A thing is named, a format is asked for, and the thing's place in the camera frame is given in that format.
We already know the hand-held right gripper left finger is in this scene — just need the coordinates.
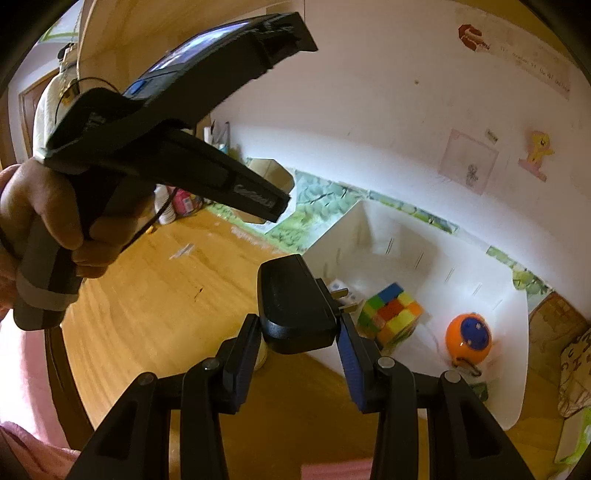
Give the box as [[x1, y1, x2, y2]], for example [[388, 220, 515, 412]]
[[67, 314, 263, 480]]

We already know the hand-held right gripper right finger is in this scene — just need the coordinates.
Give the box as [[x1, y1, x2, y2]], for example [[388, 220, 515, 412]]
[[336, 315, 536, 480]]

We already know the patterned fabric bag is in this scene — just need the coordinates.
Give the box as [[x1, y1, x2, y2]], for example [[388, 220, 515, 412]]
[[558, 328, 591, 418]]

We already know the black cable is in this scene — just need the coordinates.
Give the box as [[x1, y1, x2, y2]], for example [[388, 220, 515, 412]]
[[131, 185, 180, 245]]

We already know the pink container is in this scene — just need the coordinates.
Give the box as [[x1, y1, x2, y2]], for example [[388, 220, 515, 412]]
[[175, 189, 204, 217]]

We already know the orange round toy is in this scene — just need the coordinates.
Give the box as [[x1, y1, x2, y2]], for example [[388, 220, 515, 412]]
[[444, 313, 493, 377]]

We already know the black charger plug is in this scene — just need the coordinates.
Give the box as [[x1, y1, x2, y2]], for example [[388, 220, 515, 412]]
[[257, 255, 360, 355]]

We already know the green tissue packet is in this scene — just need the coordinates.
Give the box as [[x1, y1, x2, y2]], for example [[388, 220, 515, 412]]
[[554, 408, 591, 464]]

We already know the white curtain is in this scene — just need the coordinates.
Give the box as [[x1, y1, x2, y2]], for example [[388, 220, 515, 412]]
[[32, 41, 93, 158]]

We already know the open tan cardboard box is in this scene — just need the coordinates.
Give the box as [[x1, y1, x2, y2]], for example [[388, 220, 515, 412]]
[[247, 158, 296, 227]]

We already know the pink cloth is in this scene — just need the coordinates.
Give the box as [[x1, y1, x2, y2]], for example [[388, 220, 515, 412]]
[[0, 318, 86, 480]]

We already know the white plastic storage bin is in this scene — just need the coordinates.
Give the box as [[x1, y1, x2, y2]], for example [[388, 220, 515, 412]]
[[302, 199, 529, 430]]

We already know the person's left hand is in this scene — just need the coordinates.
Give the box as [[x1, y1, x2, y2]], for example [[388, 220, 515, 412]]
[[0, 157, 153, 315]]

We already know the colourful puzzle cube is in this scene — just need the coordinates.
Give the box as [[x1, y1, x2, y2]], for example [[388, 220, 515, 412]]
[[356, 282, 424, 356]]

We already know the yellow cartoon wall sticker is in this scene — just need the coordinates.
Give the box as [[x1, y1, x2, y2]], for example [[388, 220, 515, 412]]
[[518, 130, 556, 182]]

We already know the brown cardboard box with drawings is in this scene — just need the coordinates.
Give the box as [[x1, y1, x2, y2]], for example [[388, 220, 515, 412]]
[[529, 292, 578, 384]]

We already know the clear pen holder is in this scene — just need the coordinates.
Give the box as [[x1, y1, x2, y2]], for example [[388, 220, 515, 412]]
[[203, 121, 232, 155]]

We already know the pale paper drawing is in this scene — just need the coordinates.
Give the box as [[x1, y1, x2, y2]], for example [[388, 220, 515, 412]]
[[438, 129, 499, 195]]

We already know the white bottle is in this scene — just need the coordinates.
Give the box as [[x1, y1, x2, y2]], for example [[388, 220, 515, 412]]
[[154, 185, 175, 225]]

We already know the red wall sticker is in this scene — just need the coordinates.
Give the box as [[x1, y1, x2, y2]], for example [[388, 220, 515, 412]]
[[458, 24, 491, 52]]

